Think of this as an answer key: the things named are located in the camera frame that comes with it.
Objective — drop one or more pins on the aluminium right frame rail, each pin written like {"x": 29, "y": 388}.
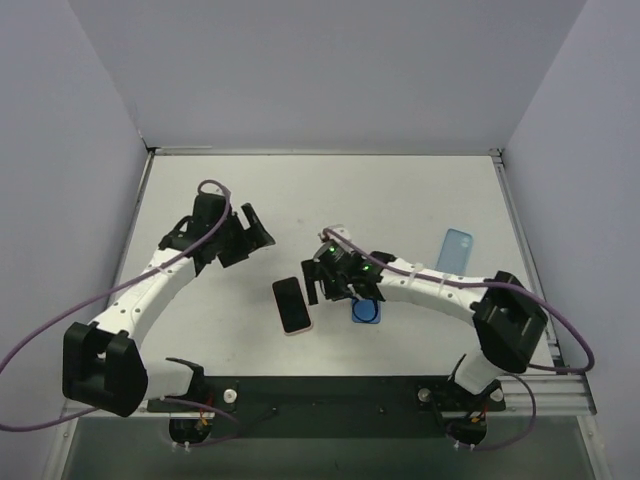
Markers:
{"x": 560, "y": 366}

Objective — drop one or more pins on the pink phone case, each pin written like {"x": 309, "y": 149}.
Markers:
{"x": 300, "y": 331}

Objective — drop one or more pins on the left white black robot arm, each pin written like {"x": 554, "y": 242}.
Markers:
{"x": 102, "y": 363}

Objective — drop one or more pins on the light blue phone case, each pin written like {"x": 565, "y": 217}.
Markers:
{"x": 455, "y": 252}

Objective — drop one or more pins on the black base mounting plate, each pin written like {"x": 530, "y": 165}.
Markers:
{"x": 341, "y": 407}

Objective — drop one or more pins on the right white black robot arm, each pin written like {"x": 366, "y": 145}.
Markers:
{"x": 507, "y": 322}

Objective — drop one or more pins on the aluminium left frame rail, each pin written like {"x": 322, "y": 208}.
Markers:
{"x": 133, "y": 216}

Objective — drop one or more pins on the aluminium back frame rail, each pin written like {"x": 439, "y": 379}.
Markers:
{"x": 211, "y": 151}

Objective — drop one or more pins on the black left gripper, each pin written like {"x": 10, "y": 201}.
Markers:
{"x": 238, "y": 240}

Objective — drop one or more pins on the aluminium front frame rail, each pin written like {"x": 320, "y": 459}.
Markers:
{"x": 548, "y": 394}

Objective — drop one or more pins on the aluminium frame rail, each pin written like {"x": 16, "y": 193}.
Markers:
{"x": 548, "y": 394}
{"x": 133, "y": 216}
{"x": 211, "y": 151}
{"x": 560, "y": 366}

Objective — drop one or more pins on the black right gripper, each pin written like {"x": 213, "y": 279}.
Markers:
{"x": 320, "y": 278}

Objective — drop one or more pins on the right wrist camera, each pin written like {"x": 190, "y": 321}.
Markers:
{"x": 338, "y": 231}

